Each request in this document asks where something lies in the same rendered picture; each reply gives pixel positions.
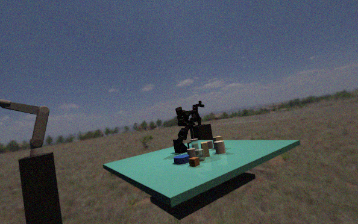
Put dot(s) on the pale yellow block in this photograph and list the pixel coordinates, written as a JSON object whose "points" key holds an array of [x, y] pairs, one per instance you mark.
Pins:
{"points": [[204, 145], [218, 138]]}

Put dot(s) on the blue cylinder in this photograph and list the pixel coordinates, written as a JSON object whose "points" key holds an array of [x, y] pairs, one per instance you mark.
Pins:
{"points": [[181, 159]]}

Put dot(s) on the pink cylinder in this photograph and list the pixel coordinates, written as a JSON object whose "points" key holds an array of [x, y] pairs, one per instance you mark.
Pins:
{"points": [[191, 152], [210, 144]]}

